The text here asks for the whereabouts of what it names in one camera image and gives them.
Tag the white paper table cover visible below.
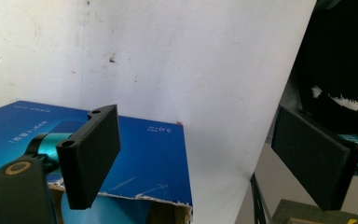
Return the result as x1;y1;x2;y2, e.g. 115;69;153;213
0;0;318;224

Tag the black cable under table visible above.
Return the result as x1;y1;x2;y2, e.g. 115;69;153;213
249;172;273;224

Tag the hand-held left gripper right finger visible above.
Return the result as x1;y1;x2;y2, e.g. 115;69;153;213
271;105;358;212

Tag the dark object with white patches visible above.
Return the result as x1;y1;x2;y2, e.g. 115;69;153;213
291;0;358;138

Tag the blue cardboard box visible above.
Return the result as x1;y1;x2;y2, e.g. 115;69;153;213
0;100;194;224

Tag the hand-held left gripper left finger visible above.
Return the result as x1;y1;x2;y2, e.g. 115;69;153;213
55;104;121;210

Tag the grey floor mat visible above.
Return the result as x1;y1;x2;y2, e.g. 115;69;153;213
271;198;358;224

